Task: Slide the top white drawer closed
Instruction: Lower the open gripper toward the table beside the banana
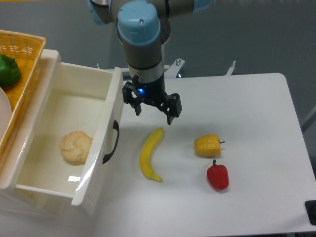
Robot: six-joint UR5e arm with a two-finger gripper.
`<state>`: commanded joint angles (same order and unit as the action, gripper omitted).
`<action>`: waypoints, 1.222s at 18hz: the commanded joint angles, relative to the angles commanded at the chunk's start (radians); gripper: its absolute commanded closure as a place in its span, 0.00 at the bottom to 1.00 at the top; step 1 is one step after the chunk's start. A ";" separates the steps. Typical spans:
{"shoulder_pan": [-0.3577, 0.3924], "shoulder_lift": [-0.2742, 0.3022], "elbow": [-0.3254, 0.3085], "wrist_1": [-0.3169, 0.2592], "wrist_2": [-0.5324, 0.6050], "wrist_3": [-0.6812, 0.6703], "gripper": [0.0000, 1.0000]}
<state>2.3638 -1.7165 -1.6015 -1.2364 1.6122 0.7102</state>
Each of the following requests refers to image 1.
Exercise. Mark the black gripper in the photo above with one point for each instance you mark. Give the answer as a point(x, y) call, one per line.
point(152, 93)

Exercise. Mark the white drawer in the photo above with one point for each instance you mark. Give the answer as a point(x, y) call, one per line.
point(81, 99)

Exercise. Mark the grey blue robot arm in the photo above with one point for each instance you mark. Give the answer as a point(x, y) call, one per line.
point(143, 28)

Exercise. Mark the white drawer cabinet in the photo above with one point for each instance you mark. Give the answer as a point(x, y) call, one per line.
point(14, 198)

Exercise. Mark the yellow banana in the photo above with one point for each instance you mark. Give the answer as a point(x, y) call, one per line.
point(146, 155)

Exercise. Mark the yellow bell pepper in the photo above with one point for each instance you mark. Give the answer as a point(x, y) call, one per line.
point(208, 145)

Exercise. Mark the beige bread roll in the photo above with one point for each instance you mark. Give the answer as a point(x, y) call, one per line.
point(75, 146)

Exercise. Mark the red bell pepper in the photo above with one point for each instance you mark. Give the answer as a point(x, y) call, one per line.
point(217, 175)

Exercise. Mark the yellow woven basket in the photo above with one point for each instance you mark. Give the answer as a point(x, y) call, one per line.
point(26, 50)

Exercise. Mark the green bell pepper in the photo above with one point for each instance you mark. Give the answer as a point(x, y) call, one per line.
point(9, 71)

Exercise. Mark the white plate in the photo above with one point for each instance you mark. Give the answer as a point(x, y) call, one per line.
point(5, 112)

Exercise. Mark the black corner object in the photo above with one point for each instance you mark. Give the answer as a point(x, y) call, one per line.
point(310, 206)

